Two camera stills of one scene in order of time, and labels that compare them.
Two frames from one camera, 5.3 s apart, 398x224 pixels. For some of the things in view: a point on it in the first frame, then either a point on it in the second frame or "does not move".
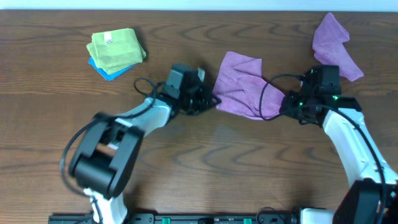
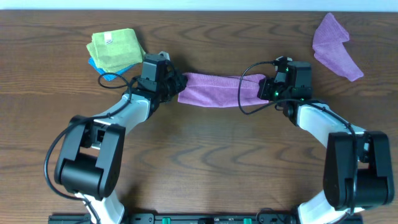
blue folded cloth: (112, 76) does not move
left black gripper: (203, 99) -> (176, 83)
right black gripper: (287, 106) -> (266, 84)
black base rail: (181, 218) does not move
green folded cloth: (116, 50) does not move
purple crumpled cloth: (329, 50) does not move
